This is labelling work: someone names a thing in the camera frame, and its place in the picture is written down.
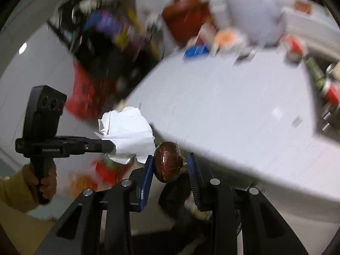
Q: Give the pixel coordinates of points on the red onion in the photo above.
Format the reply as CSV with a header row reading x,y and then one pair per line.
x,y
168,162

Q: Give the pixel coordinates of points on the green snack wrapper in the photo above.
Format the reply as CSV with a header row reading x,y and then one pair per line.
x,y
316,74

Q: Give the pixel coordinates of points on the red paper cup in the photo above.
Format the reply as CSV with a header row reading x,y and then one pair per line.
x,y
293,47
332,93

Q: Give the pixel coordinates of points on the black shelf cart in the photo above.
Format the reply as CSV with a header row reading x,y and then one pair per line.
x,y
101,53

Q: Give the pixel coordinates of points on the red orange blurred packet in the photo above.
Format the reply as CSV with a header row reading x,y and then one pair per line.
x,y
110,171

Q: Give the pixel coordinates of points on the red plastic bag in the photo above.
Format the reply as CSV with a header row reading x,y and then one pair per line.
x,y
82,95

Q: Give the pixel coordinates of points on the white rice cooker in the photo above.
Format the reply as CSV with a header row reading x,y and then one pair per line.
x,y
252,10

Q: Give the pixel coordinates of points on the orange white tissue pack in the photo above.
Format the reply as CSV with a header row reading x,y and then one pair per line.
x,y
228,38

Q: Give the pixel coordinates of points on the person's left hand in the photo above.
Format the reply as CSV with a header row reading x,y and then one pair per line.
x,y
49,183

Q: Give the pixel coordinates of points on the blue box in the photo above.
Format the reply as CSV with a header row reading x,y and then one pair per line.
x,y
196,51

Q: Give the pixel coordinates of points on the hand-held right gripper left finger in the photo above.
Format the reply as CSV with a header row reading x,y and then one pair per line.
x,y
146,184

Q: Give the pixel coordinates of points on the white paper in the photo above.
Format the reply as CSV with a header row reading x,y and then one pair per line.
x,y
127,132

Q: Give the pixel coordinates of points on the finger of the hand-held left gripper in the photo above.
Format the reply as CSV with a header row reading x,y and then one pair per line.
x,y
102,146

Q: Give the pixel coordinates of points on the brown slow cooker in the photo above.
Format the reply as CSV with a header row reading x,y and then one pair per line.
x,y
187,18

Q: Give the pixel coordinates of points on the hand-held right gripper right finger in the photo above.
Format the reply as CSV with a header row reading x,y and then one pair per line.
x,y
193,176

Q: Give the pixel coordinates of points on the purple plastic bag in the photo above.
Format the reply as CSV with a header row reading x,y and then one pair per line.
x,y
105,22

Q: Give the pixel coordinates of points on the person's left forearm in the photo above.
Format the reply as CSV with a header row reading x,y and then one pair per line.
x,y
13,194

